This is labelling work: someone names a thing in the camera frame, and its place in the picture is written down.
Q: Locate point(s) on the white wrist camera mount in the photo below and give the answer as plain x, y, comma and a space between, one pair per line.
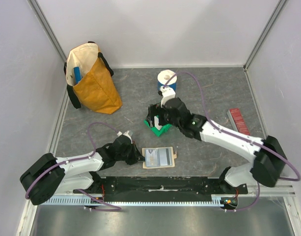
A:
167, 93
127, 134

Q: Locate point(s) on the toilet paper roll blue wrap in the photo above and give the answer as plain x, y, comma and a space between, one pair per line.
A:
164, 76

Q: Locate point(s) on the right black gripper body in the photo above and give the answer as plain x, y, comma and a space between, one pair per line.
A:
154, 114

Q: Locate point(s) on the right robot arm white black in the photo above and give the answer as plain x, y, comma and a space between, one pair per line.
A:
265, 156

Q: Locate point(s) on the blue item in bag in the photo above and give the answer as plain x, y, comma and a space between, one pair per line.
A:
77, 73

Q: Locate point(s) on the white slotted cable duct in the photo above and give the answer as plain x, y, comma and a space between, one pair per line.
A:
82, 200

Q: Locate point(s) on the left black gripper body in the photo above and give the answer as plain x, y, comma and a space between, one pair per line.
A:
130, 156

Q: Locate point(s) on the red and grey box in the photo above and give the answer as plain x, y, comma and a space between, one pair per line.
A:
237, 121

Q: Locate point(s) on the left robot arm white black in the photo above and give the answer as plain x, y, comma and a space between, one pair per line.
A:
51, 175

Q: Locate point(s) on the white card in bin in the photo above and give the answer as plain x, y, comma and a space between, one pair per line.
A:
156, 123

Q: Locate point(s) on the green plastic bin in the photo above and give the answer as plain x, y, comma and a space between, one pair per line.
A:
157, 129

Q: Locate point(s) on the beige leather card holder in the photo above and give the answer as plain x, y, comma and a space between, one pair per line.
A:
174, 156

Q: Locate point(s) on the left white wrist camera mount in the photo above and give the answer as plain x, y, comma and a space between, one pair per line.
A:
127, 134

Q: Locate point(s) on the white credit card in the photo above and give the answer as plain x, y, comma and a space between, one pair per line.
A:
165, 156

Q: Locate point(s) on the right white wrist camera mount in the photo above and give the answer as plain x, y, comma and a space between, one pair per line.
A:
167, 93

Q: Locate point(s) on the orange tote bag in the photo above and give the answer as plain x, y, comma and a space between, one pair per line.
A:
96, 90

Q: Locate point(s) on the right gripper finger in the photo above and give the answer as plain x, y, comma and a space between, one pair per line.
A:
157, 107
151, 117

